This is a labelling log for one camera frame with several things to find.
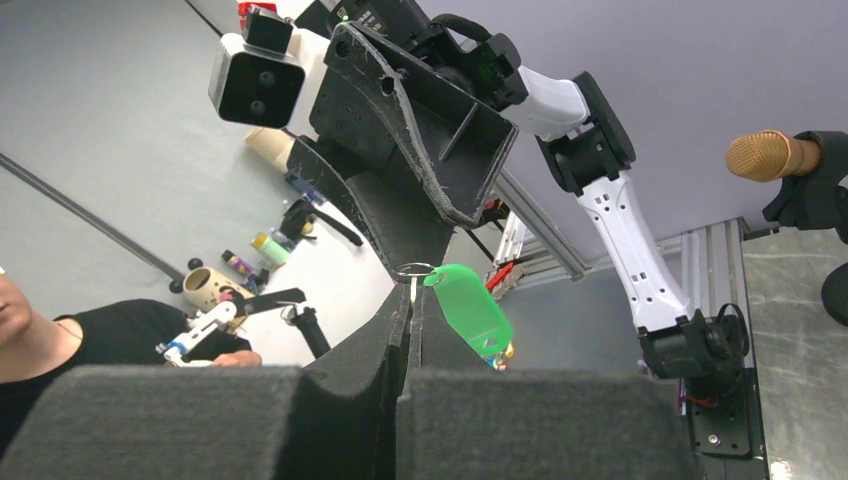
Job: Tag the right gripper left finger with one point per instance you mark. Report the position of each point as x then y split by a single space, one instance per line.
332 419

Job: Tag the cardboard tube roll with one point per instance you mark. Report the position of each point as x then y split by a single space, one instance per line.
272 145

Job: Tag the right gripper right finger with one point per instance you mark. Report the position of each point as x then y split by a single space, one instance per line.
457 418

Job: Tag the aluminium frame rail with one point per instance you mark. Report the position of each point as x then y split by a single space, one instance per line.
711 269

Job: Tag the green yellow bottle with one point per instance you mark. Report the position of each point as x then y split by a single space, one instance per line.
275 254

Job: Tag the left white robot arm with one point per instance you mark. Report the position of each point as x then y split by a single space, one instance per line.
589 155

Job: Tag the white teleoperation handle device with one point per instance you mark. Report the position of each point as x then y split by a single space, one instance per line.
200 327

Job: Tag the beige mug with ears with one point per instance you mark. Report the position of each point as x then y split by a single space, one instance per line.
202 285

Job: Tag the silver key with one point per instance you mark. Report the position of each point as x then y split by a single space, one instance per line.
413 287

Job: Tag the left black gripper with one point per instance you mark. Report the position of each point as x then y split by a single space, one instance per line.
412 106

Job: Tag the person in black shirt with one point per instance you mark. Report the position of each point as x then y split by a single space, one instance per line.
36 350

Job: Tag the green key tag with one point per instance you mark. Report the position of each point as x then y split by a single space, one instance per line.
470 309

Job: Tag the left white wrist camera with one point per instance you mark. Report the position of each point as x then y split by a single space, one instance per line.
270 73

